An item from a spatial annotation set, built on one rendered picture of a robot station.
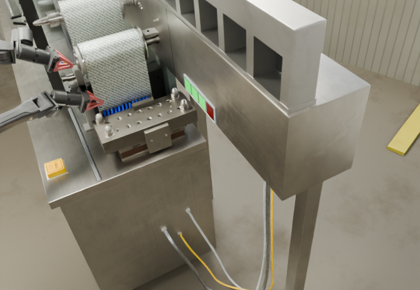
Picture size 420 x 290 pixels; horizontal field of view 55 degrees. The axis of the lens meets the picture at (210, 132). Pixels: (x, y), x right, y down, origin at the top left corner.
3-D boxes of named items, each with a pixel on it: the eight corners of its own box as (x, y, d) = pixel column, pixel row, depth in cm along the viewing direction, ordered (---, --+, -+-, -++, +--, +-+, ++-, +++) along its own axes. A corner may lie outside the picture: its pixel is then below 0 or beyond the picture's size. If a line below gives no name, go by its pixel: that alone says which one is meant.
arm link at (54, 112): (47, 113, 147) (32, 95, 147) (39, 129, 154) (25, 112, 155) (73, 101, 155) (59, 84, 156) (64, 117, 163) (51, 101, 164)
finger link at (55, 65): (71, 76, 158) (47, 70, 151) (66, 67, 162) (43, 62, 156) (77, 61, 155) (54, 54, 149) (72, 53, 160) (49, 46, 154)
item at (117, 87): (99, 114, 168) (88, 77, 156) (152, 96, 176) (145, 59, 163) (100, 114, 168) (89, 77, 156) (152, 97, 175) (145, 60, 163)
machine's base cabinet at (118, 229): (34, 82, 382) (-3, -6, 326) (99, 62, 402) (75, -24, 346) (109, 312, 208) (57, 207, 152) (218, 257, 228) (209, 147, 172)
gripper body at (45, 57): (52, 73, 151) (32, 69, 146) (45, 61, 157) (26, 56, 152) (58, 58, 149) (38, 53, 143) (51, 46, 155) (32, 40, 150)
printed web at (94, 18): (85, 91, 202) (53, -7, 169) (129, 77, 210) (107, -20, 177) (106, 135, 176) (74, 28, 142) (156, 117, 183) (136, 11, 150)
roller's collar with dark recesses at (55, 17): (49, 24, 171) (44, 10, 167) (62, 20, 173) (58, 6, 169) (51, 30, 167) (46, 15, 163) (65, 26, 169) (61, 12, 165)
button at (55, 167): (45, 167, 163) (44, 164, 161) (62, 161, 165) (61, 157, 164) (49, 179, 158) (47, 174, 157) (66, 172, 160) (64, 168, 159)
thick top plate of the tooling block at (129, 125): (95, 132, 167) (91, 120, 163) (182, 101, 180) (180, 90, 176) (105, 155, 156) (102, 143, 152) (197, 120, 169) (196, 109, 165)
